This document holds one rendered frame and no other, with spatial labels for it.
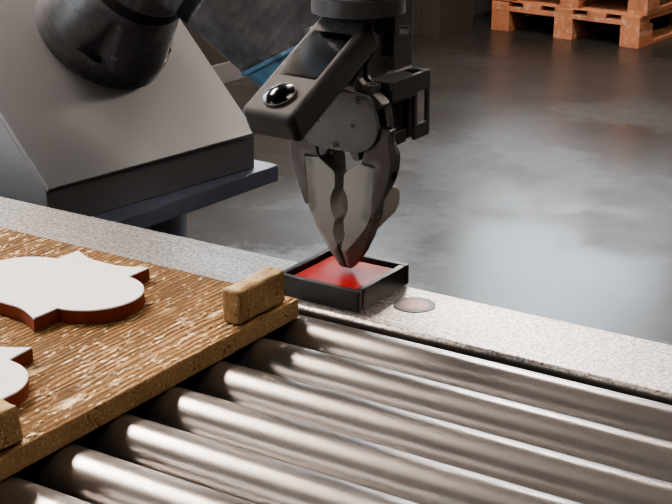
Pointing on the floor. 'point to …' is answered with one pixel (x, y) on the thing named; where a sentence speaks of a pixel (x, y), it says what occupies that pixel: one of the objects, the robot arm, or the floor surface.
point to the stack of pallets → (607, 11)
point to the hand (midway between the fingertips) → (342, 254)
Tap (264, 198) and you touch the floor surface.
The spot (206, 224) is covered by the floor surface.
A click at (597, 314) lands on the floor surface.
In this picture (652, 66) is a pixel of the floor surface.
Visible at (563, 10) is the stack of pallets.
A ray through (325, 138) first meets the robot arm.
